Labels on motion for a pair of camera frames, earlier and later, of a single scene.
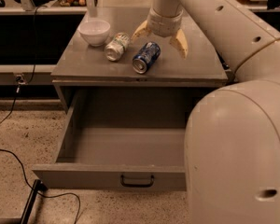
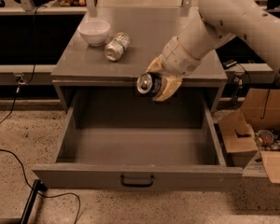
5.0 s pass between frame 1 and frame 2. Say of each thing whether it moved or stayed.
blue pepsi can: moved
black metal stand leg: stayed
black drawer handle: stayed
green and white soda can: stayed
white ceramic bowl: stayed
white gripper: moved
